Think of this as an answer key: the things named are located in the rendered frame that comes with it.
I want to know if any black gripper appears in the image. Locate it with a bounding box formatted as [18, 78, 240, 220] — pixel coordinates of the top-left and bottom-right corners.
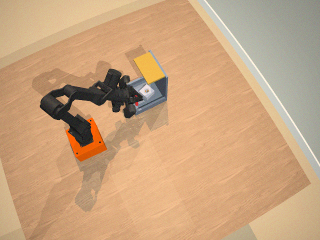
[112, 75, 144, 119]

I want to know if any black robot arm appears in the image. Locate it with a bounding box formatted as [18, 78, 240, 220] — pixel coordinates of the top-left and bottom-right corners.
[39, 68, 124, 148]

